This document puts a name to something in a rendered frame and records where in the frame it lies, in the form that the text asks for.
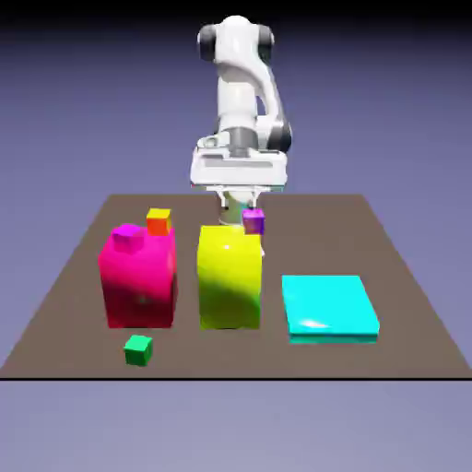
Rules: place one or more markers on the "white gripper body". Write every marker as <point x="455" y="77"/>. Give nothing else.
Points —
<point x="238" y="171"/>

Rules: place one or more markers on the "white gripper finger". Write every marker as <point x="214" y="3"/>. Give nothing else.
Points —
<point x="255" y="198"/>
<point x="222" y="198"/>

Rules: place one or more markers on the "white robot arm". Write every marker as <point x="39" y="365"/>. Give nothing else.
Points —
<point x="241" y="73"/>

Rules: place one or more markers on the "small purple cube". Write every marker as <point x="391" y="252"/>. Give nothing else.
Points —
<point x="253" y="221"/>

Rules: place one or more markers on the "small orange cube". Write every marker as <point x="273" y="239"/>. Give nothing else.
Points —
<point x="158" y="221"/>

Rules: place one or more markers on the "small magenta cube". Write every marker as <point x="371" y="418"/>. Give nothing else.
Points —
<point x="127" y="238"/>

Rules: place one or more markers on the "small green cube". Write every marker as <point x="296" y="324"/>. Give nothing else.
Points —
<point x="138" y="350"/>

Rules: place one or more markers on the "large yellow box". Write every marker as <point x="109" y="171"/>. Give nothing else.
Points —
<point x="228" y="276"/>

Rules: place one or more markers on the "large pink box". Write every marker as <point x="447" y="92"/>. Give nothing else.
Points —
<point x="138" y="280"/>

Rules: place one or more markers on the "large cyan box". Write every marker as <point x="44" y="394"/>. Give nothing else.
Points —
<point x="328" y="306"/>

